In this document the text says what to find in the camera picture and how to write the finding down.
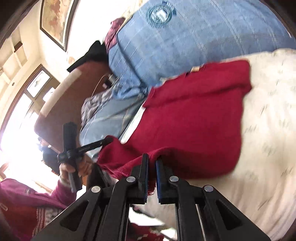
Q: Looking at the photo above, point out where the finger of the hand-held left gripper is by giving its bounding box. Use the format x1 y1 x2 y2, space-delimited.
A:
77 136 114 155

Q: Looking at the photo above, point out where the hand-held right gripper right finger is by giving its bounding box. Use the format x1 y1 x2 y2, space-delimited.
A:
155 157 271 241

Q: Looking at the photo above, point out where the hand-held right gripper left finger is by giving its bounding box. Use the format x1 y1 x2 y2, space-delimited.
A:
30 153 149 241

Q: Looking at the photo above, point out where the red sweater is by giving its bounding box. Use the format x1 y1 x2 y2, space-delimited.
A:
96 60 252 197

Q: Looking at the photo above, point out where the person's left forearm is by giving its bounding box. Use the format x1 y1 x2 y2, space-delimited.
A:
0 177 74 210

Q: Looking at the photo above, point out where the person's left hand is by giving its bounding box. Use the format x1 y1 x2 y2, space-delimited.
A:
59 155 93 184

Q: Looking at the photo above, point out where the brown wooden headboard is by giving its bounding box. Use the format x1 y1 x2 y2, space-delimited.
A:
34 61 112 159

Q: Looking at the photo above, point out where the grey floral quilt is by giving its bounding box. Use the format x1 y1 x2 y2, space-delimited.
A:
81 89 116 127

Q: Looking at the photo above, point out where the window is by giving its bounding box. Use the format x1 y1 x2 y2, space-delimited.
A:
0 64 61 188

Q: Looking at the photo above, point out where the black cloth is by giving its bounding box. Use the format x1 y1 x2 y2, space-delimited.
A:
67 40 109 73

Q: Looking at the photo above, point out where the person's maroon patterned sweater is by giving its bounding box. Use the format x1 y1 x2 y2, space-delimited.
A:
0 202 167 241

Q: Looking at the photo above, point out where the dark red cloth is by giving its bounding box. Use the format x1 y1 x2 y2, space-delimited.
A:
104 18 127 53

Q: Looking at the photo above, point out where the cream leaf-print bed sheet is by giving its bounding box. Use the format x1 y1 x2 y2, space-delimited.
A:
129 49 296 241

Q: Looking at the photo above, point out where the blue plaid quilt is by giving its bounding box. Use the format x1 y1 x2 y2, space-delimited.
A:
107 0 296 98

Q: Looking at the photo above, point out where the white cable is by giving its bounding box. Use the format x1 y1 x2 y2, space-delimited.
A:
91 74 110 98

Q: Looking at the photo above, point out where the framed wall painting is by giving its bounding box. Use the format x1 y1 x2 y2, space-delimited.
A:
40 0 80 52

